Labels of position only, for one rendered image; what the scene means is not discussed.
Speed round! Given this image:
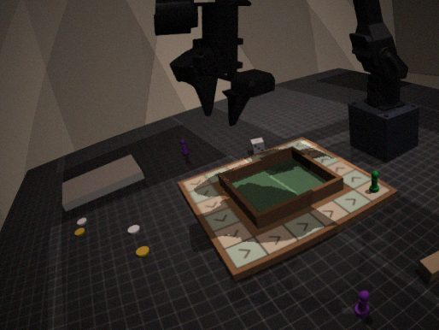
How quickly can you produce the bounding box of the green pawn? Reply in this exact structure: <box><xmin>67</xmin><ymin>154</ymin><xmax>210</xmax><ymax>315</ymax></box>
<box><xmin>370</xmin><ymin>171</ymin><xmax>379</xmax><ymax>193</ymax></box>

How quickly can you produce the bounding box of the yellow flat disc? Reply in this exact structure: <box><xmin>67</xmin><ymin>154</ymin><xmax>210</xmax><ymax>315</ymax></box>
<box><xmin>136</xmin><ymin>246</ymin><xmax>150</xmax><ymax>257</ymax></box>
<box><xmin>75</xmin><ymin>228</ymin><xmax>85</xmax><ymax>237</ymax></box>

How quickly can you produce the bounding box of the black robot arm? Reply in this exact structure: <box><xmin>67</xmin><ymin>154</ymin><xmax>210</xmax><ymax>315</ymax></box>
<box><xmin>154</xmin><ymin>0</ymin><xmax>408</xmax><ymax>111</ymax></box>

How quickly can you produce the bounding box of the white flat disc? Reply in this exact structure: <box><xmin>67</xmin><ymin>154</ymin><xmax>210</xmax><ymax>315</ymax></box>
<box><xmin>128</xmin><ymin>225</ymin><xmax>140</xmax><ymax>235</ymax></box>
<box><xmin>77</xmin><ymin>218</ymin><xmax>87</xmax><ymax>227</ymax></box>

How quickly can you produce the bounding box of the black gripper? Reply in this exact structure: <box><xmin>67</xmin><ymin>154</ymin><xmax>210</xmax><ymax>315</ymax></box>
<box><xmin>191</xmin><ymin>33</ymin><xmax>275</xmax><ymax>126</ymax></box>

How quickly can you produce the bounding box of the purple pawn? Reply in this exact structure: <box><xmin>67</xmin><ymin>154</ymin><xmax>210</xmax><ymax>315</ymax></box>
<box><xmin>354</xmin><ymin>291</ymin><xmax>370</xmax><ymax>317</ymax></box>
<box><xmin>179</xmin><ymin>139</ymin><xmax>189</xmax><ymax>154</ymax></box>

